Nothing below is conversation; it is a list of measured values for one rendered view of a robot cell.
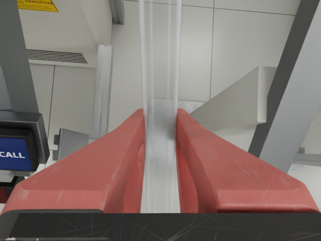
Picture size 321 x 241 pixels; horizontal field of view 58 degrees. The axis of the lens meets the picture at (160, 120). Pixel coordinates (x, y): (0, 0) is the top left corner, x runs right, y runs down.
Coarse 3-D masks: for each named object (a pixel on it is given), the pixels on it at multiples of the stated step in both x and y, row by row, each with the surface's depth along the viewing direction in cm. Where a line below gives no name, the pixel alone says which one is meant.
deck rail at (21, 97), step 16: (0, 0) 26; (0, 16) 26; (16, 16) 29; (0, 32) 26; (16, 32) 30; (0, 48) 27; (16, 48) 30; (0, 64) 27; (16, 64) 30; (0, 80) 28; (16, 80) 30; (0, 96) 29; (16, 96) 31; (32, 96) 35; (32, 112) 35
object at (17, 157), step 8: (0, 144) 28; (8, 144) 28; (16, 144) 28; (24, 144) 28; (0, 152) 29; (8, 152) 29; (16, 152) 29; (24, 152) 29; (0, 160) 30; (8, 160) 30; (16, 160) 30; (24, 160) 30; (0, 168) 30; (8, 168) 30; (16, 168) 30; (24, 168) 30
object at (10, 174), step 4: (0, 172) 35; (4, 172) 35; (8, 172) 35; (12, 172) 35; (0, 176) 34; (4, 176) 34; (8, 176) 35; (12, 176) 35; (0, 180) 35; (4, 180) 35; (8, 180) 35
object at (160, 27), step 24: (144, 0) 9; (168, 0) 9; (144, 24) 10; (168, 24) 10; (144, 48) 10; (168, 48) 10; (144, 72) 10; (168, 72) 10; (144, 96) 11; (168, 96) 11; (144, 120) 12; (168, 120) 12; (168, 144) 12; (168, 168) 13; (168, 192) 14
